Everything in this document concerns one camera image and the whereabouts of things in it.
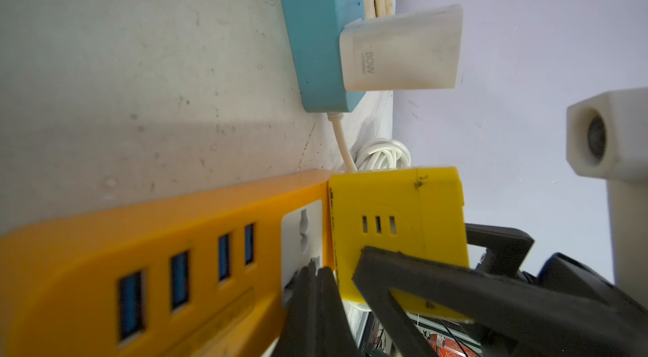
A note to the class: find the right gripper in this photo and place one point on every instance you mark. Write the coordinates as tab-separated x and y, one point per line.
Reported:
527	320

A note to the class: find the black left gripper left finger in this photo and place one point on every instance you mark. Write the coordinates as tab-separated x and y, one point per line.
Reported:
298	337

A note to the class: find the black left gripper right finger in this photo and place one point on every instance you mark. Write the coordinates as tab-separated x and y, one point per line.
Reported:
333	335

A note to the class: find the orange power strip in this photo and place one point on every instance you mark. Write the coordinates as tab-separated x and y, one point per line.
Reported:
203	274

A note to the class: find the yellow charger plug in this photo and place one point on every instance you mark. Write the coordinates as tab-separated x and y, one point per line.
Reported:
415	211

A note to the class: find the white charger plug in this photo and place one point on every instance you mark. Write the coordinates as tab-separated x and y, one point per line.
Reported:
415	51

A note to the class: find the small blue power strip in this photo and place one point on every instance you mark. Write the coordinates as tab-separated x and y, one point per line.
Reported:
314	27

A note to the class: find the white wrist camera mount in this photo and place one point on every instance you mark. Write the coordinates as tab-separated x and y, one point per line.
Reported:
607	139

